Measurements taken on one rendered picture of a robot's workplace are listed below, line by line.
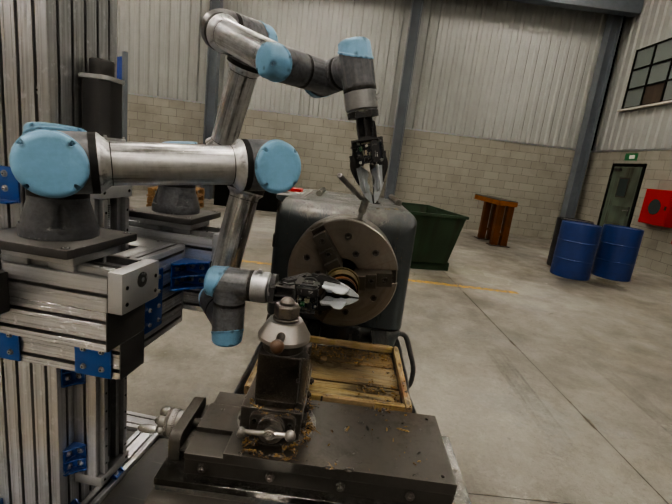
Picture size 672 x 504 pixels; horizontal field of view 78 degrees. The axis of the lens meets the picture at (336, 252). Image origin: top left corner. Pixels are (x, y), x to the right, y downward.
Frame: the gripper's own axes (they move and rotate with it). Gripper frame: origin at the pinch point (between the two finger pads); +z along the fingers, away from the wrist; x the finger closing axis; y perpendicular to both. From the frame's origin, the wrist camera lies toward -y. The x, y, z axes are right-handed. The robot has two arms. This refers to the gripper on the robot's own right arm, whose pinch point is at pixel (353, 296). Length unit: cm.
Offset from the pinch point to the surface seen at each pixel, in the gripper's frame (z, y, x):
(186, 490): -22, 47, -16
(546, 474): 111, -86, -107
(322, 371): -5.1, 3.7, -19.0
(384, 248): 7.3, -16.5, 9.6
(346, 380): 0.9, 6.4, -19.0
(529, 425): 119, -127, -107
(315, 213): -14.1, -32.7, 14.7
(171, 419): -27.4, 39.3, -11.4
